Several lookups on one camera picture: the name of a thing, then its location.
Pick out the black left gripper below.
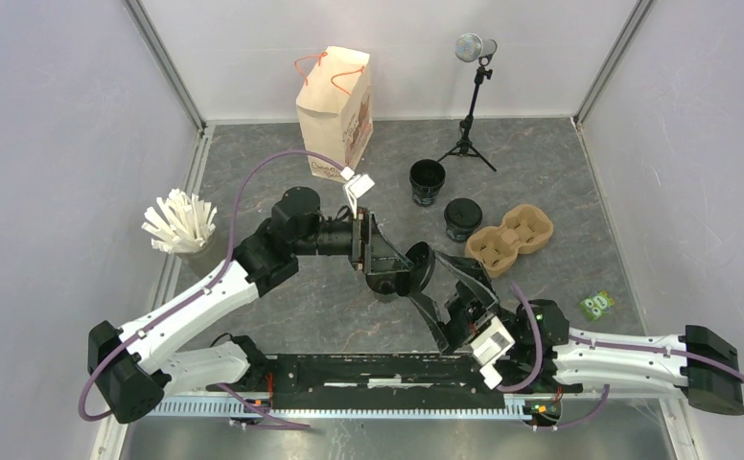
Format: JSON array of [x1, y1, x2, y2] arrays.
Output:
[[292, 206, 414, 274]]

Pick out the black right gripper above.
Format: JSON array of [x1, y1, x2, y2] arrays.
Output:
[[401, 249, 518, 357]]

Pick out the black cup lid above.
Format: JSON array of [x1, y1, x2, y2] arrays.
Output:
[[444, 197, 483, 229], [395, 241, 435, 297]]

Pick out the paper takeout bag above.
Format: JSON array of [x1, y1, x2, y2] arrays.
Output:
[[294, 46, 373, 182]]

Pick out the single black coffee cup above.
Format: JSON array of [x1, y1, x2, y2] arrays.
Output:
[[446, 220, 480, 242]]

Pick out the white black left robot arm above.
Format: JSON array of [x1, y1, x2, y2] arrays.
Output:
[[87, 187, 414, 424]]

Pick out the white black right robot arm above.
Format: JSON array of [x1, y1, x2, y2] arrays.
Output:
[[396, 245, 744, 416]]

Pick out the stack of black cups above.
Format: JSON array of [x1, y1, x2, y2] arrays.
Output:
[[409, 159, 446, 207]]

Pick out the green toy figure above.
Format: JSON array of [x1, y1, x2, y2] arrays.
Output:
[[579, 290, 616, 321]]

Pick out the white straws in cup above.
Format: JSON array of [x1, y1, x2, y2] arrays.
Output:
[[141, 189, 228, 278]]

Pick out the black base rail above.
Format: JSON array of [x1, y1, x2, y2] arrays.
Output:
[[111, 352, 665, 421]]

